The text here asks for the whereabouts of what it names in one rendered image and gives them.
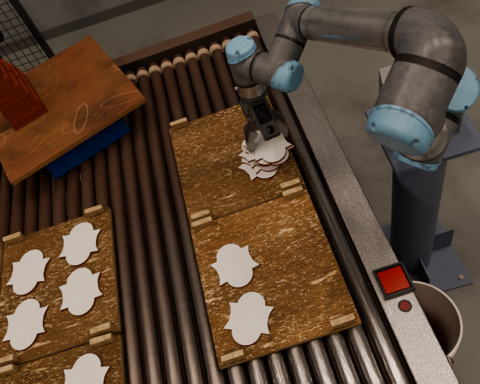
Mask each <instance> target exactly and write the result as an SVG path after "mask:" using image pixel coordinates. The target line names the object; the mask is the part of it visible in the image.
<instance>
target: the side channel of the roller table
mask: <svg viewBox="0 0 480 384"><path fill-rule="evenodd" d="M249 28H254V29H255V30H256V32H258V29H257V26H256V23H255V19H254V16H253V14H252V12H251V11H247V12H245V13H243V14H239V15H236V16H234V17H232V18H228V19H225V20H223V21H220V22H217V23H215V24H211V25H209V26H206V27H202V28H200V29H197V30H194V31H191V32H189V33H186V34H183V35H180V36H178V37H174V38H172V39H170V40H166V41H163V42H161V43H157V44H155V45H152V46H149V47H146V48H144V49H141V50H138V51H136V52H133V53H129V54H127V55H125V56H121V57H118V58H116V59H112V60H113V61H114V63H115V64H116V65H117V66H118V67H119V68H120V70H121V71H122V72H123V73H124V74H125V73H126V72H128V71H133V72H135V73H136V74H137V69H138V68H139V67H146V68H147V70H148V72H149V65H150V64H151V63H152V62H156V63H158V64H159V67H160V68H161V61H162V60H163V59H165V58H168V59H170V60H171V63H172V64H173V56H174V55H176V54H181V55H182V56H183V57H184V59H185V53H186V51H188V50H194V52H195V53H196V54H197V48H198V47H199V46H202V45H204V46H206V47H207V49H208V50H209V51H210V48H209V44H210V43H211V42H213V41H217V42H219V45H220V46H222V44H221V41H222V38H224V37H230V38H231V39H233V37H234V35H235V34H236V33H238V32H240V33H243V34H244V35H245V32H246V30H247V29H249ZM245 36H246V35H245Z"/></svg>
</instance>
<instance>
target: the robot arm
mask: <svg viewBox="0 0 480 384"><path fill-rule="evenodd" d="M307 40H313V41H318V42H323V43H333V44H337V45H342V46H352V47H356V48H362V49H367V50H375V51H381V52H386V53H390V55H391V56H392V57H393V58H394V59H395V60H394V62H393V64H392V67H391V69H390V70H389V74H388V75H387V77H386V80H385V82H384V84H383V86H382V89H381V91H380V93H379V96H378V98H377V99H376V103H375V104H374V106H373V109H372V110H371V111H370V113H369V116H368V121H367V123H366V132H367V134H368V135H369V136H370V137H371V138H372V139H374V140H376V141H377V142H378V143H380V144H382V145H383V146H385V147H388V148H390V149H392V150H394V151H393V156H394V157H395V158H396V159H398V160H399V161H401V162H404V163H406V164H408V165H412V166H414V167H416V168H420V169H423V170H425V171H436V170H437V167H438V166H439V165H440V163H441V162H442V158H443V155H444V153H445V151H446V149H447V147H448V145H449V144H450V140H451V139H452V137H453V134H454V133H455V131H456V128H457V126H458V124H459V122H460V120H461V117H462V115H463V113H464V111H466V110H468V109H469V108H470V107H471V106H472V105H473V104H474V103H475V102H476V101H477V99H478V96H479V92H480V85H479V81H478V78H477V76H476V75H475V73H474V72H473V71H472V70H471V69H470V68H468V67H466V64H467V49H466V44H465V41H464V39H463V38H462V34H461V33H460V32H459V30H458V28H457V27H456V26H455V25H454V24H453V22H452V21H451V20H450V19H448V18H447V17H446V16H444V15H442V14H441V13H440V12H438V11H435V10H433V9H430V8H425V7H420V6H405V7H403V8H401V9H400V10H398V11H387V10H376V9H365V8H342V7H331V6H322V5H321V3H320V1H319V0H290V1H289V3H288V5H287V6H286V7H285V10H284V14H283V17H282V19H281V22H280V25H279V27H278V28H277V32H276V33H275V36H274V39H273V41H272V44H271V45H270V49H269V50H268V53H267V52H264V51H262V50H258V49H257V45H256V44H255V42H254V40H253V39H252V38H251V37H249V36H245V35H243V36H238V37H235V38H233V39H231V40H230V41H229V42H228V43H227V45H226V56H227V62H228V64H229V67H230V69H231V72H232V76H233V78H234V81H235V85H236V86H235V87H234V89H235V90H236V91H237V90H238V94H239V95H240V98H241V101H239V103H240V105H241V108H242V112H243V114H244V116H245V118H246V119H247V123H246V124H245V126H244V129H243V135H244V137H245V144H246V147H247V149H248V151H249V152H250V153H252V152H253V151H254V141H255V139H256V138H257V136H258V134H257V132H256V130H260V131H261V135H262V136H263V138H264V141H269V140H271V139H273V138H276V137H278V136H279V135H280V133H282V134H283V135H284V136H285V137H288V129H287V126H286V122H285V120H284V118H283V116H282V114H281V113H280V112H279V111H275V110H274V109H273V108H270V103H269V101H268V100H267V98H266V97H265V96H266V93H267V90H266V86H267V87H270V88H272V89H273V90H278V91H283V92H286V93H291V92H294V91H295V90H296V89H297V88H298V87H299V86H300V84H301V82H302V79H303V77H302V76H303V74H304V68H303V66H302V64H301V63H299V59H300V56H301V55H302V52H303V50H304V47H305V45H306V42H307Z"/></svg>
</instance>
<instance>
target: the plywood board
mask: <svg viewBox="0 0 480 384"><path fill-rule="evenodd" d="M24 75H26V76H27V78H28V80H29V82H30V83H31V84H32V86H33V88H34V90H35V92H36V93H37V94H38V96H39V97H40V100H41V101H42V102H43V104H44V106H45V107H46V109H47V110H48V112H47V113H45V114H44V115H42V116H41V117H38V118H37V119H36V120H34V121H32V122H30V123H29V124H27V125H26V126H24V127H22V128H20V129H19V130H17V131H15V129H14V128H13V127H12V126H11V124H10V123H9V122H8V121H7V120H6V119H5V118H4V117H3V116H2V114H1V112H0V162H1V164H2V166H3V168H4V170H5V173H6V175H7V176H8V180H9V181H10V183H11V184H12V185H13V186H15V185H16V184H18V183H19V182H21V181H23V180H24V179H25V178H27V177H29V176H31V175H32V174H33V173H35V172H36V171H39V170H40V169H41V168H43V167H44V166H46V165H48V164H49V163H50V162H52V161H54V160H56V159H57V158H58V157H60V156H62V155H64V154H65V153H67V152H68V151H70V150H71V149H73V148H75V147H76V146H78V145H79V144H81V143H82V142H84V141H85V140H87V139H89V138H90V137H92V136H93V135H95V134H96V133H98V132H100V131H102V130H103V129H104V128H106V127H107V126H110V125H111V124H112V123H114V122H115V121H117V120H119V119H120V118H121V117H123V116H125V115H127V114H128V113H129V112H131V111H132V110H135V109H136V108H137V107H139V106H141V105H142V104H144V103H145V102H147V100H146V98H145V97H144V96H143V95H142V93H141V92H140V91H139V90H138V89H137V88H136V86H135V85H134V84H133V83H132V82H131V81H130V80H129V79H128V78H127V77H126V76H125V74H124V73H123V72H122V71H121V70H120V68H119V67H118V66H117V65H116V64H115V63H114V61H113V60H112V59H111V58H110V57H109V56H108V55H107V54H106V53H105V52H104V51H103V50H102V48H101V47H100V46H99V45H98V44H97V42H96V41H95V40H94V39H93V38H92V37H91V35H89V36H87V37H86V38H84V39H82V40H80V41H79V42H77V43H75V44H73V45H72V46H70V47H69V48H67V49H65V50H63V51H62V52H61V53H58V54H57V55H55V56H53V57H52V58H50V59H48V60H47V61H45V62H43V63H41V64H40V65H38V66H37V67H35V68H33V69H31V70H30V71H28V72H26V73H24Z"/></svg>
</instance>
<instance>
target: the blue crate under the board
mask: <svg viewBox="0 0 480 384"><path fill-rule="evenodd" d="M129 132H130V128H129V127H128V125H127V124H126V121H125V120H124V118H123V117H121V118H120V119H119V120H117V121H115V122H114V123H112V124H111V125H110V126H107V127H106V128H104V129H103V130H102V131H100V132H98V133H96V134H95V135H93V136H92V137H90V138H89V139H87V140H85V141H84V142H82V143H81V144H79V145H78V146H76V147H75V148H73V149H71V150H70V151H68V152H67V153H65V154H64V155H62V156H60V157H58V158H57V159H56V160H54V161H52V162H50V163H49V164H48V165H46V166H45V167H46V168H47V169H48V170H49V171H50V173H51V174H52V175H53V176H54V177H55V178H59V177H61V176H62V175H64V174H65V173H66V172H68V171H70V170H72V169H73V168H74V167H76V166H77V165H80V164H81V163H82V162H84V161H85V160H87V159H88V158H90V157H92V156H93V155H95V154H96V153H98V152H100V151H101V150H102V149H104V148H106V147H107V146H109V145H110V144H112V143H113V142H115V141H117V140H118V139H119V138H121V137H123V136H125V135H126V134H127V133H129Z"/></svg>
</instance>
